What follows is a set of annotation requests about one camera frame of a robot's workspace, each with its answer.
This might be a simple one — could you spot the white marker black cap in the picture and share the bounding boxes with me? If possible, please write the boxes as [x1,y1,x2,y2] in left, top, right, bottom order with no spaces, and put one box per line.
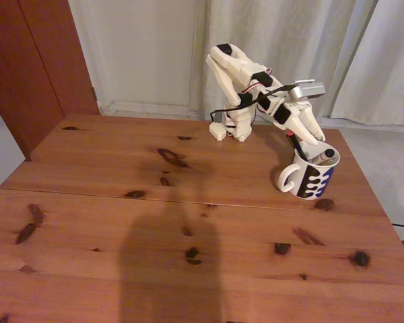
[310,147,336,166]

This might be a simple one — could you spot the black pen red ends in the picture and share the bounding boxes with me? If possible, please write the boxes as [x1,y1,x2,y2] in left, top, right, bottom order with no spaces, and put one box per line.
[286,133,310,163]

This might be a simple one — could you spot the black camera cable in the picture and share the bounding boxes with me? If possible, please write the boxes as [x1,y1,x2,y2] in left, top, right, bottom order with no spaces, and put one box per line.
[207,84,296,124]

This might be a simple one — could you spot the white curtain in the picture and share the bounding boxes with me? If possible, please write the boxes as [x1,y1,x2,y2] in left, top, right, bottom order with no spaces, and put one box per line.
[188,0,380,125]
[329,0,404,128]

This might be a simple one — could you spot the brown wooden cabinet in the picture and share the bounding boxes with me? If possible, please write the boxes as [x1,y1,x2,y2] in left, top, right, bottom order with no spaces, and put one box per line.
[0,0,100,162]

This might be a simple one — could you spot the white baseboard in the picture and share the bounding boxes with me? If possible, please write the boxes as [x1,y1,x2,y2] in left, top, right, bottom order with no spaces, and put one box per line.
[99,99,193,117]

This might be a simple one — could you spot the white table clamp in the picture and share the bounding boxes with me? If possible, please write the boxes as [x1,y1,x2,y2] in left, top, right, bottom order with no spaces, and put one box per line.
[208,121,228,143]

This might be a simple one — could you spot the silver camera box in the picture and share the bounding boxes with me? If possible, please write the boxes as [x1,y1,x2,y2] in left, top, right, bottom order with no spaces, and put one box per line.
[287,79,326,101]

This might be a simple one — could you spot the pale grey panel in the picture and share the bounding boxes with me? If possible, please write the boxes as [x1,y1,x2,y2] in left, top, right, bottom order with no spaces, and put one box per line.
[0,94,26,199]

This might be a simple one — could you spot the white mug black blue pattern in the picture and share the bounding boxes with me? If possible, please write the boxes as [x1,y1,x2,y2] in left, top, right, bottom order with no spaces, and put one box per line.
[276,140,342,202]

